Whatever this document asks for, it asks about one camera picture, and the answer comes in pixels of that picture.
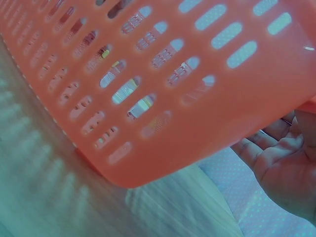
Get person's right hand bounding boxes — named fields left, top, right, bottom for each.
left=231, top=109, right=316, bottom=224

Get orange slotted plastic basket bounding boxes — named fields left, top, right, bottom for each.
left=0, top=0, right=316, bottom=190

